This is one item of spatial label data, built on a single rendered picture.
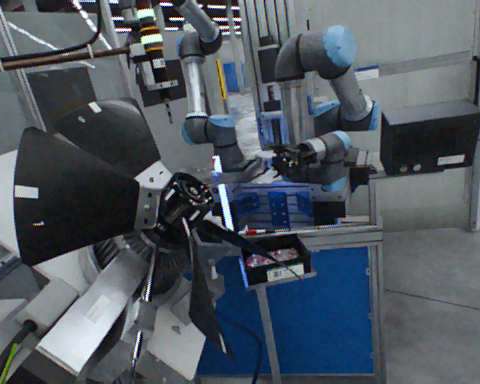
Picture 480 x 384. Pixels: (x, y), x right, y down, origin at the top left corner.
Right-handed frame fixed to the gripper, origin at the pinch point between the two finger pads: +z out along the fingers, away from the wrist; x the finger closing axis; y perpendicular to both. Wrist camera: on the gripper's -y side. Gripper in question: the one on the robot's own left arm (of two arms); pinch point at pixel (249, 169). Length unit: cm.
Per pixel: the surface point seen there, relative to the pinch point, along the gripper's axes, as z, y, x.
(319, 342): -23, 4, 87
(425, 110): -55, 17, -8
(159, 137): -74, -387, 96
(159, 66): 21.0, 1.4, -32.2
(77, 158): 44, 17, -21
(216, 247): 16.8, 5.8, 17.5
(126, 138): 31.5, -3.5, -16.8
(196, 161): -129, -409, 155
